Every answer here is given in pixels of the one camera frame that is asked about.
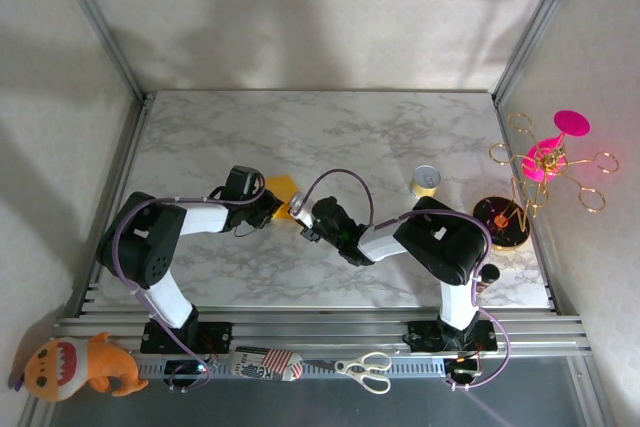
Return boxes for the yellow paper sheet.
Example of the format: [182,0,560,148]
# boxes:
[264,174,302,224]

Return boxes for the white handled scissors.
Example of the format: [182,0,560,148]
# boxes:
[333,351,393,396]

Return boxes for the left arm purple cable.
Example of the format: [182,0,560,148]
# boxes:
[112,169,266,393]

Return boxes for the grey slotted cable duct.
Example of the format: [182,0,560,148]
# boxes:
[133,357,451,381]

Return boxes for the yellow labelled tin can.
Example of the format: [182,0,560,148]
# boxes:
[410,165,442,199]

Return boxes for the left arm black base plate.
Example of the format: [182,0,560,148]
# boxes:
[139,320,234,356]

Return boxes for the gold wire glass rack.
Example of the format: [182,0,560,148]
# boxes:
[472,111,621,251]

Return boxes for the red white printed packet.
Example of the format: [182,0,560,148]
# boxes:
[230,345,305,382]

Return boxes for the dark small bottle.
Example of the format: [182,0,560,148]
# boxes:
[474,264,501,296]

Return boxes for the black controller box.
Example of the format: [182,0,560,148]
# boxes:
[164,359,210,379]
[446,357,482,379]

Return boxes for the orange shark plush toy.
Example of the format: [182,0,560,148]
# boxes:
[8,330,150,403]

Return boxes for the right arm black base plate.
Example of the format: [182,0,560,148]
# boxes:
[405,319,499,353]

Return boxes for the aluminium extrusion frame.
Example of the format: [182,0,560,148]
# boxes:
[19,0,619,427]

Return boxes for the pink wine glass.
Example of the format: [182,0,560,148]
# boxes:
[519,109,592,184]

